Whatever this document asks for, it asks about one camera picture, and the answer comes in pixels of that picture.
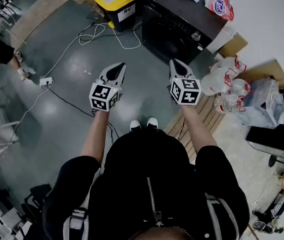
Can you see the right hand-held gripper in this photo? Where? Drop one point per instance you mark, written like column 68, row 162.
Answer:
column 186, row 91

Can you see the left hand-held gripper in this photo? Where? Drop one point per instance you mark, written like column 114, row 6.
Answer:
column 101, row 96

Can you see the person's right forearm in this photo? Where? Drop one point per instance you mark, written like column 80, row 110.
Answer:
column 196, row 129

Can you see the person's left forearm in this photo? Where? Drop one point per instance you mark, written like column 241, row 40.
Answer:
column 96, row 134

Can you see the black washing machine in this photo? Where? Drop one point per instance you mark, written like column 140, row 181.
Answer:
column 181, row 11

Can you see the clear red-labelled plastic bottle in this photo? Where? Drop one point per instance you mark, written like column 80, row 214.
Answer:
column 239, row 86
column 225, row 62

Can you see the wooden slat board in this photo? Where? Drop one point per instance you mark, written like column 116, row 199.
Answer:
column 199, row 116

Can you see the white box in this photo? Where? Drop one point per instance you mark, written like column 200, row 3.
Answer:
column 222, row 40

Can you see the person's left white shoe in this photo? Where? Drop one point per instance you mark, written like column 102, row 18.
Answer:
column 135, row 124

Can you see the person's white shoe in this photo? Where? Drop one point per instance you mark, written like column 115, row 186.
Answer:
column 152, row 122
column 135, row 124

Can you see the clear ribbed plastic bottle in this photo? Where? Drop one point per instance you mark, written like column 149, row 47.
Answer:
column 227, row 103

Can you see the person's right white shoe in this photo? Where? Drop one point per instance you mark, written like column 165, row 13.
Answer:
column 152, row 122

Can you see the small brown cardboard box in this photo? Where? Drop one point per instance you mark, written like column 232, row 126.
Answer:
column 234, row 45

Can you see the white power strip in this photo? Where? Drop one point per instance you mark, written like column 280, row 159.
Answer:
column 46, row 82

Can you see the black bin with yellow lid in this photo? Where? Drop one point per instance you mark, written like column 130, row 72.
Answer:
column 118, row 1

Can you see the pink and white detergent bag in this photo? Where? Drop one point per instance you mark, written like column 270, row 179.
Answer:
column 219, row 6

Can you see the brown cardboard sheet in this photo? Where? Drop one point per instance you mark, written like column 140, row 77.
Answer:
column 264, row 70

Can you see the clear plastic storage box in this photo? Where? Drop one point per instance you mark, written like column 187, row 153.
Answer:
column 262, row 101

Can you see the beige floor mat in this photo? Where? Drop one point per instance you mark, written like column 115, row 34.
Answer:
column 36, row 16

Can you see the person's black clothed body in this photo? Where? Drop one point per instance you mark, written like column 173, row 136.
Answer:
column 144, row 179

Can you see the black box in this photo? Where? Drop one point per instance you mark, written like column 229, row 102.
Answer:
column 274, row 139

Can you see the black chair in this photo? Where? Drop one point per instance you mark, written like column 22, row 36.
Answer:
column 36, row 199

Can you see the metal table frame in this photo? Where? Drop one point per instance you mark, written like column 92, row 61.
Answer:
column 4, row 125

